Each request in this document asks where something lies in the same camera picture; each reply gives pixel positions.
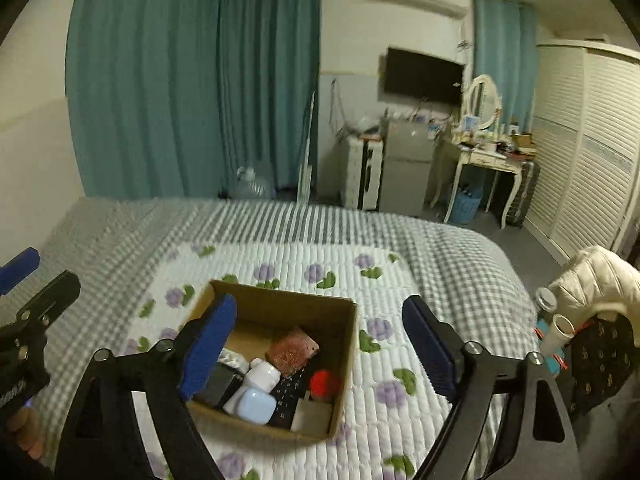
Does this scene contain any silver suitcase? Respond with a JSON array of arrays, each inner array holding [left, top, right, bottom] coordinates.
[[505, 160, 541, 228]]

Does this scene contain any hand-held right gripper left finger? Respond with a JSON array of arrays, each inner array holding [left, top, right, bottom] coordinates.
[[54, 292, 238, 480]]

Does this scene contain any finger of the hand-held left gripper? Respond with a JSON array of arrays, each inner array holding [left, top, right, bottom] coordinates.
[[0, 271, 82, 342], [0, 247, 41, 296]]

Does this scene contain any white mop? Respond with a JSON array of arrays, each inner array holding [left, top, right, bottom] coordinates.
[[297, 91, 318, 203]]

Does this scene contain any reddish brown small box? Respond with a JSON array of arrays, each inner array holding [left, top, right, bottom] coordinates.
[[267, 326, 321, 376]]

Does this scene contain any clear plastic water jug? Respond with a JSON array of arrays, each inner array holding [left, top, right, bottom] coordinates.
[[235, 166, 271, 200]]

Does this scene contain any paper cup with lid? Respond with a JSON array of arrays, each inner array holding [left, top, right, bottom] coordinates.
[[535, 287, 558, 316]]

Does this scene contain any black remote control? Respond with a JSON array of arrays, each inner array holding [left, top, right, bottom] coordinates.
[[267, 365, 321, 428]]

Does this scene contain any person's left hand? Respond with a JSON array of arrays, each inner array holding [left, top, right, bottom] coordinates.
[[7, 404, 48, 461]]

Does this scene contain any white dressing table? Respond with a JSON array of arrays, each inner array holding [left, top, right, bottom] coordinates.
[[430, 132, 538, 228]]

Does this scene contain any teal curtain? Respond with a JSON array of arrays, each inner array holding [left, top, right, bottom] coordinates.
[[472, 0, 538, 131], [217, 0, 321, 196], [65, 0, 226, 198]]

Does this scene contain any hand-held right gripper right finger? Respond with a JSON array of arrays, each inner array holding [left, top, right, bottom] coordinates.
[[402, 295, 583, 480]]

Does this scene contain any light blue earbuds case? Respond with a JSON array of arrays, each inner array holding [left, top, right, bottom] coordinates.
[[224, 389, 278, 426]]

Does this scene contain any white puffer jacket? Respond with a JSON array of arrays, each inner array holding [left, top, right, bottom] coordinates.
[[547, 246, 640, 321]]

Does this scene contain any quilted floral mat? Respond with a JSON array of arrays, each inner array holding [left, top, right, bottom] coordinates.
[[117, 242, 541, 480]]

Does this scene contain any white suitcase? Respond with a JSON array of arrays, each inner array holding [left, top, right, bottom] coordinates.
[[340, 132, 386, 211]]

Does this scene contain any white cup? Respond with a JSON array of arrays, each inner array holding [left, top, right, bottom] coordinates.
[[540, 315, 578, 356]]

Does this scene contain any cardboard box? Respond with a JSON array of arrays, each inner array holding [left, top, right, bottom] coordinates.
[[177, 280, 360, 443]]

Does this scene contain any white power bank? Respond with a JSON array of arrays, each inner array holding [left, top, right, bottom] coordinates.
[[290, 400, 335, 435]]

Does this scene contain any hanging wall cable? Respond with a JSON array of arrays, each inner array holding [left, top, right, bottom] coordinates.
[[330, 77, 351, 136]]

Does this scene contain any white bottle with red cap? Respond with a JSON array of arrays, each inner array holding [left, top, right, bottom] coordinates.
[[302, 369, 342, 403]]

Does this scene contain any white oval vanity mirror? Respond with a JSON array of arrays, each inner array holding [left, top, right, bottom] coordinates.
[[462, 74, 502, 131]]

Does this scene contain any grey checkered bed sheet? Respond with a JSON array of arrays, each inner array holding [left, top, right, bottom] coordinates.
[[30, 195, 538, 480]]

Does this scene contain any black printed garment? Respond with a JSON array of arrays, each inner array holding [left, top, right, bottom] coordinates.
[[565, 315, 638, 411]]

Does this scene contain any white round handheld device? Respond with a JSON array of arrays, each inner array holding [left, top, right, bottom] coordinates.
[[240, 358, 282, 401]]

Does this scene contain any black wall television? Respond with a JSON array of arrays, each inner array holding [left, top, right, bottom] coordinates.
[[382, 46, 466, 107]]

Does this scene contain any clear plastic bag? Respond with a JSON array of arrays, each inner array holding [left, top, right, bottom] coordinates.
[[347, 115, 381, 137]]

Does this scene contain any blue basket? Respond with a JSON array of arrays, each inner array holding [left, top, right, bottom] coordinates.
[[447, 187, 485, 225]]

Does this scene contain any black charger block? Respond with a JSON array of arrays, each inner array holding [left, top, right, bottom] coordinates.
[[192, 362, 243, 408]]

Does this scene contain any white louvred wardrobe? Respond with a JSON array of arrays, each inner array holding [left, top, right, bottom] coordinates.
[[522, 40, 640, 261]]

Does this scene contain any grey small fridge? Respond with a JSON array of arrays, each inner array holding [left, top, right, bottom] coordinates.
[[377, 115, 441, 216]]

